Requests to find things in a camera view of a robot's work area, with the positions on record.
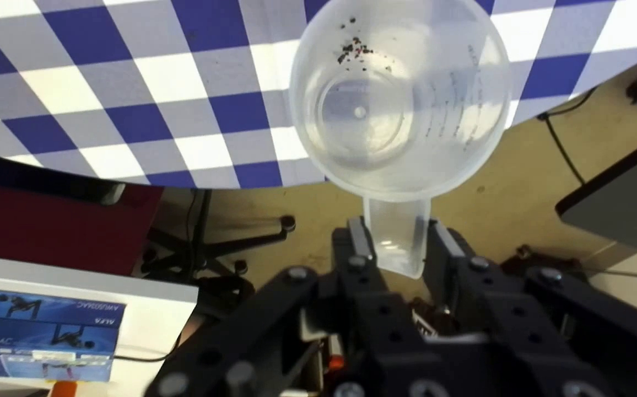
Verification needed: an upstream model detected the blue printed carton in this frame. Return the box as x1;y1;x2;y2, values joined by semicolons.
0;286;128;383

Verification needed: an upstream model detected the dark red panel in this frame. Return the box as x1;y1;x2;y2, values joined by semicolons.
0;174;165;277

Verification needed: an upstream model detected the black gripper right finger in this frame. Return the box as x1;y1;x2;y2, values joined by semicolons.
420;219;499;304

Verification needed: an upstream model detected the black floor cable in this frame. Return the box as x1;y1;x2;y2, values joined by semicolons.
535;87;599;187

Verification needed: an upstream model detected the dark coffee beans pile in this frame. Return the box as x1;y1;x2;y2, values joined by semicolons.
334;18;380;67

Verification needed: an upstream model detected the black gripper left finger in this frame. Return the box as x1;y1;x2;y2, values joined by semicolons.
329;215;393;313

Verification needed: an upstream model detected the black wheeled chair base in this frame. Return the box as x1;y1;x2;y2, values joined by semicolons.
139;187;297;296

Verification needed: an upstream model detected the dark grey desk top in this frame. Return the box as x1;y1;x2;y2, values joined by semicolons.
556;128;637;260

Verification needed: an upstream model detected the clear plastic measuring jug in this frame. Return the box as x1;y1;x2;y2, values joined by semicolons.
289;0;514;281

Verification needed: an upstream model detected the blue white checkered tablecloth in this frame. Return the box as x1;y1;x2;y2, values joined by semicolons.
0;0;637;192

